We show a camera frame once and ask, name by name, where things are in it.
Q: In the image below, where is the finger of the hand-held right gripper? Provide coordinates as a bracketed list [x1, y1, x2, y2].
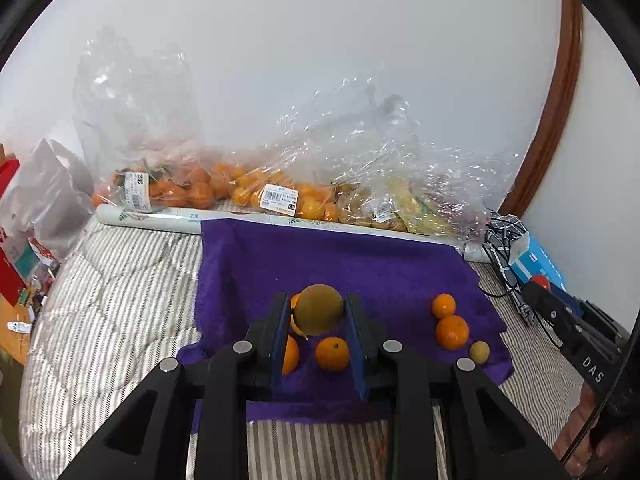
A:
[524, 282, 576, 346]
[567, 300, 626, 341]

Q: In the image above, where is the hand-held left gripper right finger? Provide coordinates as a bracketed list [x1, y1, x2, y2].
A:
[345, 291, 571, 480]

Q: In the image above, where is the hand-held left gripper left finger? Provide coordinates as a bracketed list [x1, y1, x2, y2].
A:
[60, 291, 296, 480]

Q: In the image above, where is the large orange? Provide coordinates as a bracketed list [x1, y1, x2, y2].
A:
[292, 283, 346, 337]

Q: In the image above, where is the clear bag of yellow fruits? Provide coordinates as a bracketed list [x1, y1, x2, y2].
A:
[332, 145, 521, 238]

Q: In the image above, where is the person's right hand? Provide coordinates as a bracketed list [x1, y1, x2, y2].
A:
[552, 384, 601, 478]

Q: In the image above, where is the oval orange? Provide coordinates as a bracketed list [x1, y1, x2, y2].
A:
[289, 293, 307, 337]

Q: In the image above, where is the blue cardboard box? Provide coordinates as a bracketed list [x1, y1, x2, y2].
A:
[509, 232, 568, 293]

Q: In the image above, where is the purple towel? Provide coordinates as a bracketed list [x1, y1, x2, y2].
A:
[177, 218, 516, 423]

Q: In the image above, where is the small orange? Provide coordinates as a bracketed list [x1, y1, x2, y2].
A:
[431, 293, 457, 319]

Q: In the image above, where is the white paper roll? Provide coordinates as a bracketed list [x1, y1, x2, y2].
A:
[96, 203, 493, 263]

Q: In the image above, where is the clear bag of oranges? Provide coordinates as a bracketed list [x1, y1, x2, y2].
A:
[215, 77, 416, 223]

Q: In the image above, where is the red white snack packet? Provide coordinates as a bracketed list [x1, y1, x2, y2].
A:
[27, 237, 58, 266]

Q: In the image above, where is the wooden bedside table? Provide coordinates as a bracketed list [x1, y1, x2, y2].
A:
[0, 290, 36, 366]

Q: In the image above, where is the tall clear bag of mandarins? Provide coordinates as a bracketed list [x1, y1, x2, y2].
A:
[72, 27, 216, 211]

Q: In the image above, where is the white plastic bag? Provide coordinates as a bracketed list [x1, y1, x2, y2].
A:
[0, 138, 96, 281]

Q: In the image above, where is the red paper bag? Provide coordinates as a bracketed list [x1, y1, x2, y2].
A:
[0, 157, 31, 306]

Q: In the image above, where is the tangle of black cables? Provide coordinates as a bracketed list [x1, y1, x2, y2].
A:
[482, 210, 566, 351]

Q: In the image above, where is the wooden door frame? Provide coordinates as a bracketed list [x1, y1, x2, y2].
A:
[500, 0, 586, 216]

